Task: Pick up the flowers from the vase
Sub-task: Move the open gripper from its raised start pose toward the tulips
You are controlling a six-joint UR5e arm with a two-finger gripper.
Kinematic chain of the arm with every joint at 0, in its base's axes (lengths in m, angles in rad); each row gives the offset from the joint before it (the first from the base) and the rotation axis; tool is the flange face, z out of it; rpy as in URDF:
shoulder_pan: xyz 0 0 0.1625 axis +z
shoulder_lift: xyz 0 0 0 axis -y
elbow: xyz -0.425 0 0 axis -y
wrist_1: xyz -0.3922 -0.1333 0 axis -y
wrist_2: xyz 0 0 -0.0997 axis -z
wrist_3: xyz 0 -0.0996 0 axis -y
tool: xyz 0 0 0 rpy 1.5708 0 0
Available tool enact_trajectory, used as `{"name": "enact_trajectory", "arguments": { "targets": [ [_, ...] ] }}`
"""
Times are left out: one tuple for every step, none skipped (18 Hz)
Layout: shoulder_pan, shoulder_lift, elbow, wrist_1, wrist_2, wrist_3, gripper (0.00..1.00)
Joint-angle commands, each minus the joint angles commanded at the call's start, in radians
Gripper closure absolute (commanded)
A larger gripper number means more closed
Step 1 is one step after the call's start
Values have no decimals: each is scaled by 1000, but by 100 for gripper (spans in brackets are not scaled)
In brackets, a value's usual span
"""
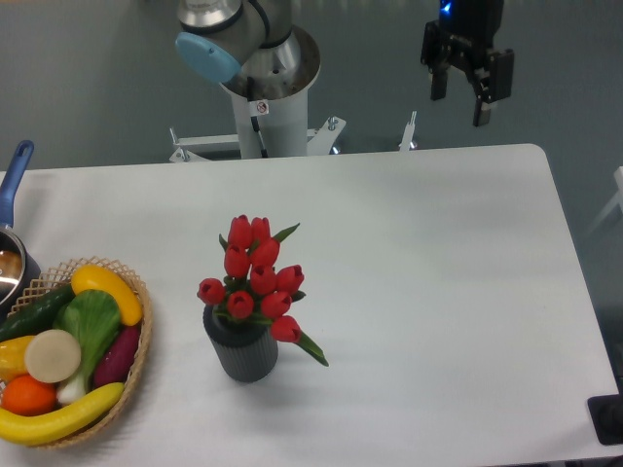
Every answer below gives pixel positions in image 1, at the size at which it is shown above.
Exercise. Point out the blue handled saucepan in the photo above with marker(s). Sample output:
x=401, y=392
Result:
x=18, y=268

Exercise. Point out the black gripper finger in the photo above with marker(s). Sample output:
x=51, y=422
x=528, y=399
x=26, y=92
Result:
x=435, y=56
x=491, y=83

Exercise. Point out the red tulip bouquet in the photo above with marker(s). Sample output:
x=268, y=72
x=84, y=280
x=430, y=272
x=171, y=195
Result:
x=251, y=303

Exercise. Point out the black device at table edge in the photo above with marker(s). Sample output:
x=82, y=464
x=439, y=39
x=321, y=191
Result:
x=606, y=415

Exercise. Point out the beige round slice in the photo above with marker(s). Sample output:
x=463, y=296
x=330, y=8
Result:
x=52, y=356

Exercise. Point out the dark grey ribbed vase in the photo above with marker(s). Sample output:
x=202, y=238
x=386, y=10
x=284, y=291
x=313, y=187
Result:
x=245, y=352

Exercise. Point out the green bok choy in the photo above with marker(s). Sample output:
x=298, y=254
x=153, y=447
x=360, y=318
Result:
x=93, y=319

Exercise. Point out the woven wicker basket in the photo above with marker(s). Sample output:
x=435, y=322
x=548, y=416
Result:
x=61, y=275

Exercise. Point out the white furniture frame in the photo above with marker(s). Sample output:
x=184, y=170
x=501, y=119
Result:
x=609, y=215

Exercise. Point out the purple sweet potato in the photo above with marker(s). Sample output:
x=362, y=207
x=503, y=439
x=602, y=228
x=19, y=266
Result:
x=118, y=359

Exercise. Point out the dark green cucumber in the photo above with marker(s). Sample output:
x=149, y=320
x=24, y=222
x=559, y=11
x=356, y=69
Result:
x=37, y=316

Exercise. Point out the orange fruit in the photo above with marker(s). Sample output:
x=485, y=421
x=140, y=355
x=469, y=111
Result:
x=28, y=396

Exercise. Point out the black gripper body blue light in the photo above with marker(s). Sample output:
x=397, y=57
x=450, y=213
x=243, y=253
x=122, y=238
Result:
x=463, y=26

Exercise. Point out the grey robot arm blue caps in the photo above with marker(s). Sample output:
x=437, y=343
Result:
x=222, y=41

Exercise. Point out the yellow banana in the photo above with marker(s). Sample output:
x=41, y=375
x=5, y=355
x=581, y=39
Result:
x=38, y=430

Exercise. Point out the yellow bell pepper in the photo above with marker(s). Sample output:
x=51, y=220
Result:
x=12, y=357

